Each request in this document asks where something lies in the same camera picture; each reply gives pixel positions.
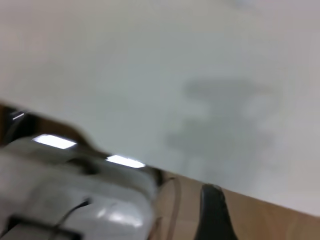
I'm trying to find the black metal frame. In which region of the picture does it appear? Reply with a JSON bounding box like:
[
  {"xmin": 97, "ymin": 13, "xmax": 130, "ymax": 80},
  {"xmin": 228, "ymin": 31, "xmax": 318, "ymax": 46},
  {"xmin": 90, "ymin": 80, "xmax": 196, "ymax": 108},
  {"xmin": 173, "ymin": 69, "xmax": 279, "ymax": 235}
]
[{"xmin": 0, "ymin": 104, "xmax": 35, "ymax": 146}]

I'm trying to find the black cable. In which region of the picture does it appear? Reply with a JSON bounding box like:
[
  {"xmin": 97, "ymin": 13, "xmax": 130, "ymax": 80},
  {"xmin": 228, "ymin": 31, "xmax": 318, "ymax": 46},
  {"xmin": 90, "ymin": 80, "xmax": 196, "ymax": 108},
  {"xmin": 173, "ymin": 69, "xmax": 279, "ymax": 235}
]
[{"xmin": 56, "ymin": 197, "xmax": 92, "ymax": 230}]

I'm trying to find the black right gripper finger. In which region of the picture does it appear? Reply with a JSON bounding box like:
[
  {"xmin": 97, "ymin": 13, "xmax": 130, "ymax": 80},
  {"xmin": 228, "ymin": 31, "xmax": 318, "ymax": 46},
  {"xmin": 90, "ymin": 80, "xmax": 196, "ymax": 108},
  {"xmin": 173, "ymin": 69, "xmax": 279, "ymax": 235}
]
[{"xmin": 194, "ymin": 184, "xmax": 240, "ymax": 240}]

